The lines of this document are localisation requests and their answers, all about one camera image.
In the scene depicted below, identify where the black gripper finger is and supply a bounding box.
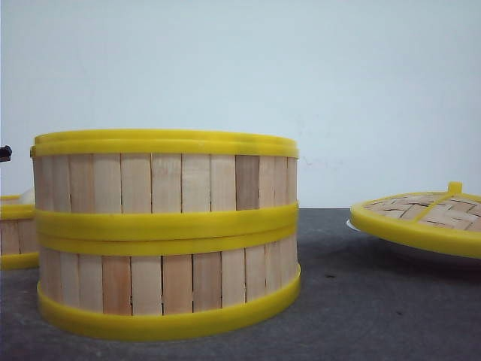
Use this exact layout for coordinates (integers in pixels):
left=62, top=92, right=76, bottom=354
left=0, top=145, right=12, bottom=159

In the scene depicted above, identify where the white bun left basket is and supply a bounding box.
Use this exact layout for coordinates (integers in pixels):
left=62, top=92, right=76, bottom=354
left=19, top=188, right=35, bottom=205

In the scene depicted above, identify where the bamboo steamer lid yellow rim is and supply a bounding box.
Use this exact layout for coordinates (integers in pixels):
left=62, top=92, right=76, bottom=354
left=349, top=181, right=480, bottom=259

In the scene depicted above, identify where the bamboo steamer basket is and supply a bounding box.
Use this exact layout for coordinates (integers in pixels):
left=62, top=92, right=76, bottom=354
left=1, top=195, right=39, bottom=271
left=38, top=235, right=301, bottom=341
left=31, top=129, right=298, bottom=255

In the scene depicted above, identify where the white plate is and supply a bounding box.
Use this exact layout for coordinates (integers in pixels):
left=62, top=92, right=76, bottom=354
left=346, top=219, right=481, bottom=270

